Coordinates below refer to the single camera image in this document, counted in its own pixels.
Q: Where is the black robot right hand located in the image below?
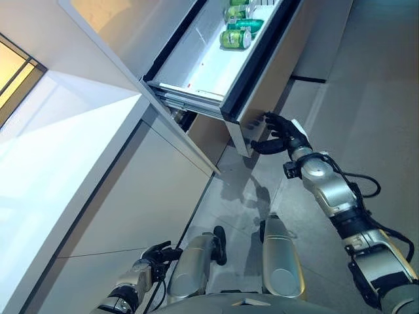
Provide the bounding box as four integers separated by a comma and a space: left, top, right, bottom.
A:
250, 111, 312, 156

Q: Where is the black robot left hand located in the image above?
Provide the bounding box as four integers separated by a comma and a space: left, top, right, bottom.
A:
140, 241, 183, 266

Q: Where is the white fridge drawer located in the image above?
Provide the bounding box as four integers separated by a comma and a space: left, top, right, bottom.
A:
142, 0, 302, 158

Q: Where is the stainless steel fridge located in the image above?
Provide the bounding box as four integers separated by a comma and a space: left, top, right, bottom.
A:
142, 0, 356, 164

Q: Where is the silver robot left leg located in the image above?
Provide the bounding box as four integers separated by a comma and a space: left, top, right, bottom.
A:
166, 225, 227, 299

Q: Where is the grey robot torso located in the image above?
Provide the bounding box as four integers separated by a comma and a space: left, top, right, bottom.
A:
156, 289, 330, 314

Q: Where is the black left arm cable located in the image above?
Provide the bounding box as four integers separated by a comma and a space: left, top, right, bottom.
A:
143, 266, 168, 314

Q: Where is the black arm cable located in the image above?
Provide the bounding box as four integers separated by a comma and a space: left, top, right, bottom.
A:
338, 171, 416, 264
143, 266, 168, 314

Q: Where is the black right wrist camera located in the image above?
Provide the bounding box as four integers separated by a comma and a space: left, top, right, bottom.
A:
283, 160, 304, 179

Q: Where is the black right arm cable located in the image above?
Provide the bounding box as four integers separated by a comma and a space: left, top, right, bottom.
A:
338, 171, 416, 264

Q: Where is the yellow window with dark frame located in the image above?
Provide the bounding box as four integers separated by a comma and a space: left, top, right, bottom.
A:
0, 32, 49, 129

